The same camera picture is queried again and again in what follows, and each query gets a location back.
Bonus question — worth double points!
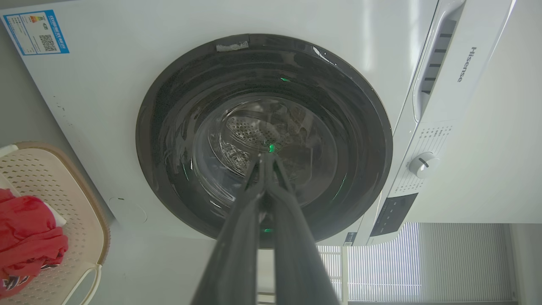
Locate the cream perforated laundry basket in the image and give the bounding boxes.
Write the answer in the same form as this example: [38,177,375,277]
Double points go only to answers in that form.
[0,141,111,305]

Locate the black washing machine display panel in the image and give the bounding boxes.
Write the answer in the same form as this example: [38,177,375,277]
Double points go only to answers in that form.
[370,193,419,237]

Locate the round dark washing machine door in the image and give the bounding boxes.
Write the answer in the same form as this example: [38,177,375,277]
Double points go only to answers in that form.
[135,33,393,249]

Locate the blue energy label sticker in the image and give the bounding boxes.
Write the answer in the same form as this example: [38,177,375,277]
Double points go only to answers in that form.
[3,9,70,56]

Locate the white washing machine control knob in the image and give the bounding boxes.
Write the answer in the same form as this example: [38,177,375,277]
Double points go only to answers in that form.
[408,152,440,179]

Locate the grey tape piece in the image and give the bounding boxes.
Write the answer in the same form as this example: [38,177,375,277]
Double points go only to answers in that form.
[216,41,249,53]

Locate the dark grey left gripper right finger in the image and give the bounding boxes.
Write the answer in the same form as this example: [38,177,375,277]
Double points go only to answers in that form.
[266,153,340,305]

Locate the white window blinds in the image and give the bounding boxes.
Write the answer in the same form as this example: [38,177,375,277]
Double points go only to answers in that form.
[317,222,515,303]

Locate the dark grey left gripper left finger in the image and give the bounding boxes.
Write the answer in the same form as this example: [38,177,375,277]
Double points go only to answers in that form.
[190,153,268,305]

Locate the white Hisense washing machine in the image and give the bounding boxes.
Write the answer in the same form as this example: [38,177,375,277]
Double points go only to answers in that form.
[0,0,518,247]

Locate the red garment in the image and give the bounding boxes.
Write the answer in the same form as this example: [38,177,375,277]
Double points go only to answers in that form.
[0,189,69,298]

